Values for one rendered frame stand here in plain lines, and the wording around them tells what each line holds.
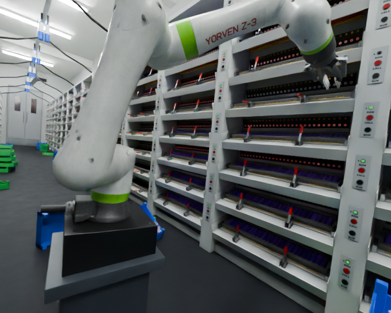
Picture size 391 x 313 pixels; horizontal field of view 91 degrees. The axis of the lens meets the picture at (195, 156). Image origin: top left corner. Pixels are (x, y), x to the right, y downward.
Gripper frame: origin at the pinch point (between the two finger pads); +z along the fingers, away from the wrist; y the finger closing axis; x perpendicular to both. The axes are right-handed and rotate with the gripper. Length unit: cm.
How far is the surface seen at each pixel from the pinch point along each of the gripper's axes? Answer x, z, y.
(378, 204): 44.4, 8.5, -18.9
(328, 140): 22.2, 9.0, -0.5
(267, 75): -7.1, -2.8, 27.9
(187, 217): 82, 16, 77
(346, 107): 11.0, 0.8, -6.2
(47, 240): 110, -56, 116
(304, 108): 10.7, 0.6, 8.5
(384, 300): 66, -21, -23
